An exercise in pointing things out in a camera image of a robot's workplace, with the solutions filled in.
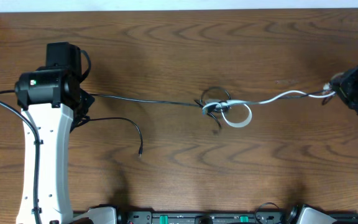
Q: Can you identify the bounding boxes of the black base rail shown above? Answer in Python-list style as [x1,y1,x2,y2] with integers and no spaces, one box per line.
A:
[71,202,358,224]

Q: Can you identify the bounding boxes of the black USB cable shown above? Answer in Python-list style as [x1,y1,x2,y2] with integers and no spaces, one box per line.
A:
[71,86,332,157]

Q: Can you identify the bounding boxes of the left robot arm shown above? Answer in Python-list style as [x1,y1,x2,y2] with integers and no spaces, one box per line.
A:
[15,42,117,223]

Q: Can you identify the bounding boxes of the white USB cable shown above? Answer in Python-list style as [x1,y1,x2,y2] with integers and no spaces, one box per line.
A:
[201,83,337,129]

